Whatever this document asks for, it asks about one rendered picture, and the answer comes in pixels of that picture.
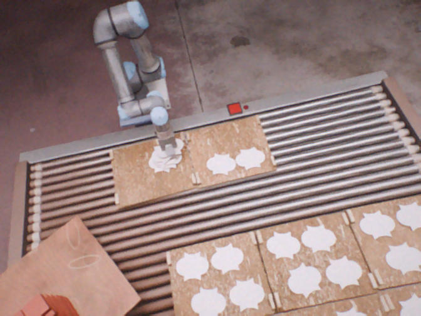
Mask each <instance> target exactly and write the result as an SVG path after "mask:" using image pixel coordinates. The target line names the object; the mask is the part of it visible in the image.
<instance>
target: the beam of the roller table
mask: <svg viewBox="0 0 421 316"><path fill-rule="evenodd" d="M383 78H388V76H387V73H386V72H385V70H381V71H378V72H375V73H369V74H364V75H362V76H356V77H353V78H347V79H346V80H340V81H337V82H331V83H328V84H324V85H318V86H315V87H310V88H307V89H303V90H298V91H293V92H289V93H285V94H282V95H276V96H273V97H268V98H264V99H261V100H256V101H252V102H247V103H241V108H242V111H243V113H242V114H238V115H233V116H232V117H230V116H229V111H228V109H227V107H226V108H220V109H217V110H211V111H208V112H202V113H197V114H194V115H191V116H188V117H182V118H177V119H173V120H169V122H170V126H171V127H172V128H173V131H174V133H177V132H183V131H186V130H192V129H197V128H201V127H206V126H209V125H212V124H218V123H221V122H227V121H230V120H235V119H241V118H244V117H247V116H250V115H256V114H259V113H265V112H270V111H274V110H279V109H280V108H286V107H291V106H295V105H300V104H304V103H306V102H312V101H315V100H321V99H325V98H328V97H334V96H337V95H343V94H346V93H349V92H355V91H359V90H364V89H365V88H370V87H374V86H376V87H377V86H380V82H382V80H383ZM244 105H248V106H249V109H247V110H244V109H243V106H244ZM154 131H155V126H154V124H150V125H144V126H141V127H138V128H135V129H129V130H123V131H120V132H114V133H111V134H105V135H99V136H96V137H90V138H87V139H84V140H83V139H81V140H79V141H74V142H69V143H65V144H60V145H54V146H50V147H44V148H41V149H38V150H32V151H28V152H22V153H20V155H19V161H20V162H21V161H28V162H29V163H30V164H31V165H32V166H33V165H35V163H39V162H48V161H54V160H58V159H64V158H67V157H70V156H73V155H79V154H85V153H88V152H94V151H98V150H103V149H109V148H110V147H115V146H119V145H124V144H130V143H133V142H139V141H142V140H148V139H154V138H157V136H155V132H154Z"/></svg>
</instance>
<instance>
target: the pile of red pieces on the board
mask: <svg viewBox="0 0 421 316"><path fill-rule="evenodd" d="M13 316H79V315H78V312H77V311H76V310H75V308H74V306H73V305H72V304H71V302H70V300H69V298H67V297H64V296H62V295H52V294H51V295H47V294H45V295H43V294H41V293H39V294H38V295H37V296H35V297H34V298H33V299H32V300H31V301H29V302H28V304H26V305H25V306H24V307H23V308H21V310H18V312H16V313H15V314H14V315H13Z"/></svg>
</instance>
